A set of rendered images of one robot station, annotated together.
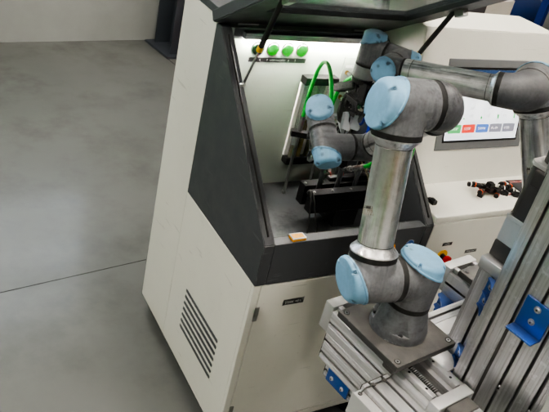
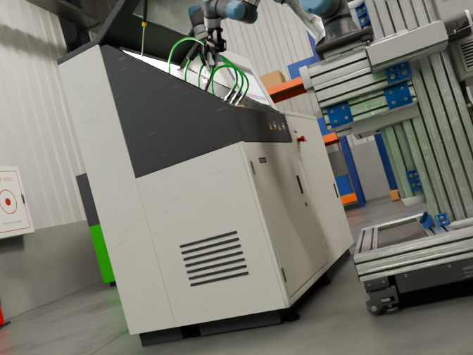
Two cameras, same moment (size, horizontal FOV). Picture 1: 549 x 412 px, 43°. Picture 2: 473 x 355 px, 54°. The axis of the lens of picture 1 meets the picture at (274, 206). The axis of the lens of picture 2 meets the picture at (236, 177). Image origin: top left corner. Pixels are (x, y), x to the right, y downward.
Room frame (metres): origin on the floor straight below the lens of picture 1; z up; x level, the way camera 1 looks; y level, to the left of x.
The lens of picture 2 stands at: (0.11, 1.03, 0.53)
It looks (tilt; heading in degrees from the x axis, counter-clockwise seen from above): 3 degrees up; 330
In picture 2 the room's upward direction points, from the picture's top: 16 degrees counter-clockwise
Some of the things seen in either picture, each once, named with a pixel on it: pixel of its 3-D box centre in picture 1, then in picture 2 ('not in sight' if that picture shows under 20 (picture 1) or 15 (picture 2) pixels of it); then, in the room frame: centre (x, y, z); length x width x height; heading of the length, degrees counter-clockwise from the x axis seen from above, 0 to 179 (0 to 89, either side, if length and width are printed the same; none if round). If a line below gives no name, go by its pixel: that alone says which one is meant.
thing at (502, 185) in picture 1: (494, 187); not in sight; (2.49, -0.82, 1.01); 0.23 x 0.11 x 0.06; 125
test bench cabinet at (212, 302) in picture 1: (279, 306); (241, 232); (2.21, -0.12, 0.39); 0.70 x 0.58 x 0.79; 125
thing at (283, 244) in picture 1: (345, 250); (262, 127); (1.99, -0.27, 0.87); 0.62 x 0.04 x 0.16; 125
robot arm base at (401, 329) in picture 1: (403, 311); (341, 32); (1.43, -0.38, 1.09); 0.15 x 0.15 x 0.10
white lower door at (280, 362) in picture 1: (318, 346); (289, 209); (1.98, -0.28, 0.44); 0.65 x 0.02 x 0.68; 125
